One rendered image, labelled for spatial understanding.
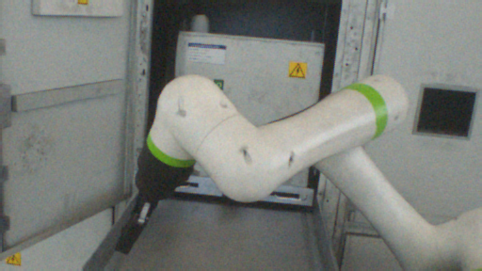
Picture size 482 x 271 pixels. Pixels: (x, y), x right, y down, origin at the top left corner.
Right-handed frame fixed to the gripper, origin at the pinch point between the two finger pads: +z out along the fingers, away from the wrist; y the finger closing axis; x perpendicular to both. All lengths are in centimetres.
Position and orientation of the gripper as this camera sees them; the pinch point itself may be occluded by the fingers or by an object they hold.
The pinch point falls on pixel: (126, 239)
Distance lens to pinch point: 107.9
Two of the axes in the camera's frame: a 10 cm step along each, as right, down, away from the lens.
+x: -9.2, -3.7, -1.4
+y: 1.3, -6.3, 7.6
